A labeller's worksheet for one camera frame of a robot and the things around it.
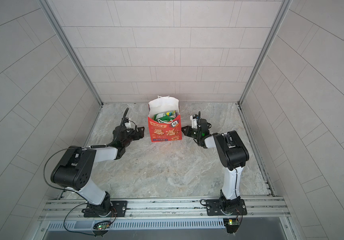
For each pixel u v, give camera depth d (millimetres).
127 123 810
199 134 789
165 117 858
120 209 707
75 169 454
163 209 723
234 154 514
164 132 845
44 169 445
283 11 722
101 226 642
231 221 693
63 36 805
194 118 895
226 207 636
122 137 725
